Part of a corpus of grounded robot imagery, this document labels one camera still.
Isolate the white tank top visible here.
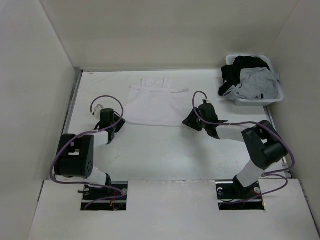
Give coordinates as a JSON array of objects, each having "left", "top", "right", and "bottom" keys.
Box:
[{"left": 123, "top": 77, "right": 190, "bottom": 127}]

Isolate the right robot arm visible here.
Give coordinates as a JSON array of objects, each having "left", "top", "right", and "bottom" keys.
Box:
[{"left": 182, "top": 101, "right": 289, "bottom": 199}]

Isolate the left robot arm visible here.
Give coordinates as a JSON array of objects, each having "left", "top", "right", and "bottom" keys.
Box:
[{"left": 50, "top": 108, "right": 126, "bottom": 200}]

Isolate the black tank top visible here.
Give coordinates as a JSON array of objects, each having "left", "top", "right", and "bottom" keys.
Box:
[{"left": 218, "top": 56, "right": 270, "bottom": 96}]

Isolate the grey tank top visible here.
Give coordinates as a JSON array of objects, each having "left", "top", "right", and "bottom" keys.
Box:
[{"left": 222, "top": 67, "right": 279, "bottom": 101}]

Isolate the white plastic laundry basket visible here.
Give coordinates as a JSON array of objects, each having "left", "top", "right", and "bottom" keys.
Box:
[{"left": 225, "top": 53, "right": 284, "bottom": 107}]

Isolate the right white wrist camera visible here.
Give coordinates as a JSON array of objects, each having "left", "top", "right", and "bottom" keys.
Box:
[{"left": 202, "top": 99, "right": 213, "bottom": 105}]

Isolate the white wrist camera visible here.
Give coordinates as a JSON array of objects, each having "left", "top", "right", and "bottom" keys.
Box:
[
  {"left": 202, "top": 99, "right": 213, "bottom": 105},
  {"left": 91, "top": 104, "right": 104, "bottom": 119}
]

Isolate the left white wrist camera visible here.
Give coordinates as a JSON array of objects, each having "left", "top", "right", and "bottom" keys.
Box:
[{"left": 91, "top": 104, "right": 104, "bottom": 119}]

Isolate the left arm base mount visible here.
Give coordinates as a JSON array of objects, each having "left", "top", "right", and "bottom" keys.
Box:
[{"left": 78, "top": 182, "right": 129, "bottom": 212}]

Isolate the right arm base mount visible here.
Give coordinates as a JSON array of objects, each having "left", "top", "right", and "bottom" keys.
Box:
[{"left": 215, "top": 181, "right": 265, "bottom": 211}]

